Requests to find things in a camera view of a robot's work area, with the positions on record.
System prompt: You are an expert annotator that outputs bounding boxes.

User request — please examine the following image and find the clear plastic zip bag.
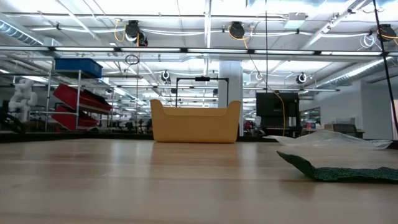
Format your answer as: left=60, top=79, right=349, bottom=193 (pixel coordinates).
left=263, top=129, right=393, bottom=150

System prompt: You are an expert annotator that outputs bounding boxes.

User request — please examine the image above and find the dark green elastic bandage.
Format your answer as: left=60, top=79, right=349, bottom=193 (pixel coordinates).
left=276, top=151, right=398, bottom=184

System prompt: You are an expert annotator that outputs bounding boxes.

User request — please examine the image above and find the yellow plastic basket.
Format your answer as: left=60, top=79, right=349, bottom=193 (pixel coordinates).
left=150, top=99, right=242, bottom=144

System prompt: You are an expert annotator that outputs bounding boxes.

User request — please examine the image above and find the white pillar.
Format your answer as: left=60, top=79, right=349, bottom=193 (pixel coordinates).
left=218, top=60, right=244, bottom=137

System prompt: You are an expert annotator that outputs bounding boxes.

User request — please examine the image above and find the black monitor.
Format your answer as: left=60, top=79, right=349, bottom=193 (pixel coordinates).
left=256, top=92, right=301, bottom=128

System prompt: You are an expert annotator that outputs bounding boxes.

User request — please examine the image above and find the long ceiling light strip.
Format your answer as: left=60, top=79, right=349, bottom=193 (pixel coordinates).
left=0, top=45, right=398, bottom=57

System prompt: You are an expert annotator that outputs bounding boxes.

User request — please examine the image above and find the red plastic bin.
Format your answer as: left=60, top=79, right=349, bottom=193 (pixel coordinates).
left=52, top=83, right=113, bottom=112
left=51, top=105, right=100, bottom=131

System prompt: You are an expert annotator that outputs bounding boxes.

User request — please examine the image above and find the blue plastic bin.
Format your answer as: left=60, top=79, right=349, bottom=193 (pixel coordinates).
left=54, top=58, right=103, bottom=78

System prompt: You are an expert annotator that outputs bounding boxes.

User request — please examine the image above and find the grey office chair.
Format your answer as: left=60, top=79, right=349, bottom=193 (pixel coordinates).
left=332, top=123, right=358, bottom=134

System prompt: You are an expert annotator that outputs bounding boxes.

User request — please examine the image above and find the metal shelf rack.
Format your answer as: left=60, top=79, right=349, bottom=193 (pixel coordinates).
left=30, top=58, right=144, bottom=134

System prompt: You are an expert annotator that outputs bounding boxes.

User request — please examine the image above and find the thin black diagonal rod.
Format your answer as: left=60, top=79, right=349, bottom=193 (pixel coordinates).
left=372, top=0, right=398, bottom=134

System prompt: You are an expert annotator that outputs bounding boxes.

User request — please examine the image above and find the distant black rig frame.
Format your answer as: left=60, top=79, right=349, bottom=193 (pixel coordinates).
left=175, top=76, right=230, bottom=108

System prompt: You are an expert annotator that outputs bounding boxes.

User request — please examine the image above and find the yellow hanging cable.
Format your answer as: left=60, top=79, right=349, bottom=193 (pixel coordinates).
left=228, top=26, right=286, bottom=137

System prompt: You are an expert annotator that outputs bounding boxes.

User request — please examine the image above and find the black ceiling cable reel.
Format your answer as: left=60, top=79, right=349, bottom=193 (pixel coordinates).
left=376, top=24, right=397, bottom=42
left=229, top=21, right=246, bottom=40
left=124, top=19, right=149, bottom=47

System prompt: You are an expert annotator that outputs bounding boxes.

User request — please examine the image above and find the thin black vertical cable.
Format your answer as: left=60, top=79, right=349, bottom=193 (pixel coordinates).
left=265, top=0, right=269, bottom=93

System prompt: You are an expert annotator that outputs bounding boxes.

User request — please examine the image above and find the silver ventilation duct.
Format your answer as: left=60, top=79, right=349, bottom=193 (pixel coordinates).
left=313, top=57, right=394, bottom=90
left=0, top=19, right=44, bottom=47

